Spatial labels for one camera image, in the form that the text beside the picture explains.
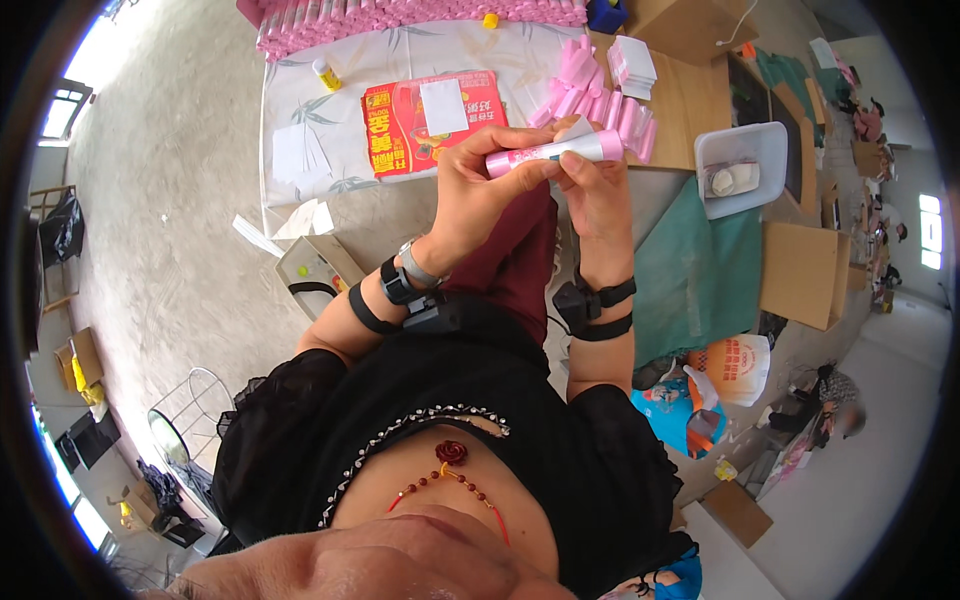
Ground blue printed bag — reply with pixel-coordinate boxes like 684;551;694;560
630;377;728;460

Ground white square label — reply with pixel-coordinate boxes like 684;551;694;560
419;78;471;137

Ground white paper backing pieces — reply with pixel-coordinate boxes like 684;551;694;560
270;122;333;195

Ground blue container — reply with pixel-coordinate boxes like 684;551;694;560
585;0;630;36

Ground cluttered work tables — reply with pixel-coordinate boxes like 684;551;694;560
807;36;913;315

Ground person's right hand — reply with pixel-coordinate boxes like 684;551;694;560
553;148;639;291

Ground red printed paper sheet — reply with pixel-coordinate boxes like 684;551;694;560
360;69;510;178

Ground clear plastic bin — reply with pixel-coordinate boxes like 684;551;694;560
693;121;790;221

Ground stack of white labels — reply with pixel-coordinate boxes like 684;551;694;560
606;35;659;102

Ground silver wrist watch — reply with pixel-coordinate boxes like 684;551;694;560
396;237;449;291

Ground small cardboard box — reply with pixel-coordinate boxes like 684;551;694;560
702;479;775;550

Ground open cardboard tray box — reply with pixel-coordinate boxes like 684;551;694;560
273;234;368;323

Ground flat cardboard box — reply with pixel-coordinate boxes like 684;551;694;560
759;222;852;333

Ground person's body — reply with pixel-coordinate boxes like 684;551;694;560
146;300;699;600

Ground black wrist band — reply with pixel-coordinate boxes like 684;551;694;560
552;262;638;343
347;255;462;336

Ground pink tube with white cap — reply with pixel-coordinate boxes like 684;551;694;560
485;129;625;180

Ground person's legs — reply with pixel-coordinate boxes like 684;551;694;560
441;182;561;348

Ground person's left hand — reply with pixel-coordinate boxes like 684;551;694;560
429;114;585;276

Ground leaf print table cloth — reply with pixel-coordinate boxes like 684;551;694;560
259;18;610;228

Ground row of pink tubes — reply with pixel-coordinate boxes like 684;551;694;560
255;0;591;61

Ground metal wire chair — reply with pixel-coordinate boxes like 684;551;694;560
147;366;238;470

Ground wooden chair with black bag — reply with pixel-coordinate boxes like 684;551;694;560
28;184;86;314

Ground white roll in bag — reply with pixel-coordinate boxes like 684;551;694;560
702;160;762;200

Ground dark framed wooden trays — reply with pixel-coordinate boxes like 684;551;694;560
726;51;828;219

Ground yellow white glue stick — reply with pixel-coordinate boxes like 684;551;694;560
312;57;344;93

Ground cardboard box with yellow bag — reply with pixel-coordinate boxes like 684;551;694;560
53;327;106;407

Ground large cardboard box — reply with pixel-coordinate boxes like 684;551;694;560
624;0;760;67

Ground white paper strip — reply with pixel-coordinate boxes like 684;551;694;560
231;214;287;259

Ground white cable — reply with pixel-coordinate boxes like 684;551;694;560
714;0;760;48

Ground heap of boxes and bags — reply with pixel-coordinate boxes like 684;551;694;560
105;459;226;550

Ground green cloth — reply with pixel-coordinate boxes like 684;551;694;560
632;177;764;371

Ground white crumpled paper sheets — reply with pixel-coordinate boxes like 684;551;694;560
271;198;336;242

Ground white label sticker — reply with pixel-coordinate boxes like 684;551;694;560
552;114;597;145

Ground heap of loose pink tubes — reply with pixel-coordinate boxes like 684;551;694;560
527;36;660;166

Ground orange white plastic bag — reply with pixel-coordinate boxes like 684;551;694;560
687;334;772;408

